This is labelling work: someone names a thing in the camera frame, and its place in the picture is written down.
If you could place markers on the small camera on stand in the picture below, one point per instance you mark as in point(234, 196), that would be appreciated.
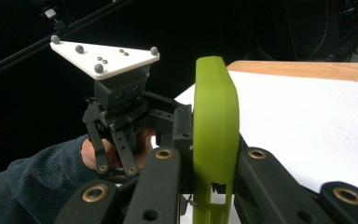
point(50, 14)

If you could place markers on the black diagonal pole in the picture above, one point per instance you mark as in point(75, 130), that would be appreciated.
point(18, 56)

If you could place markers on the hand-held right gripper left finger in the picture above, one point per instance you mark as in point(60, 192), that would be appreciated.
point(158, 193)

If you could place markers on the green cartoon phone case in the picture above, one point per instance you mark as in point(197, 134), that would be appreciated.
point(214, 124)

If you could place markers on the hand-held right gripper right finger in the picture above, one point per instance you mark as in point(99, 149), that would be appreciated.
point(261, 193)

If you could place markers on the white table sheet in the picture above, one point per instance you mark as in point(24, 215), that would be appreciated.
point(292, 124)

